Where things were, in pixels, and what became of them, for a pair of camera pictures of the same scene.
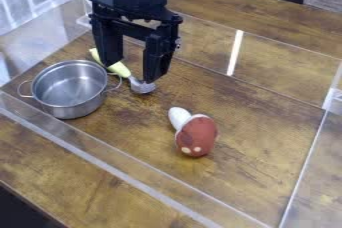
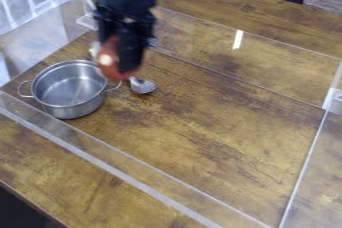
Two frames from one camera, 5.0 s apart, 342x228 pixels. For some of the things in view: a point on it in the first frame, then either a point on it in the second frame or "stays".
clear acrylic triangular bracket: x=84 y=20 stays
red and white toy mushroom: x=195 y=133 → x=108 y=62
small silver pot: x=69 y=88 stays
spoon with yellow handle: x=119 y=69 stays
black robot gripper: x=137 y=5 → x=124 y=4
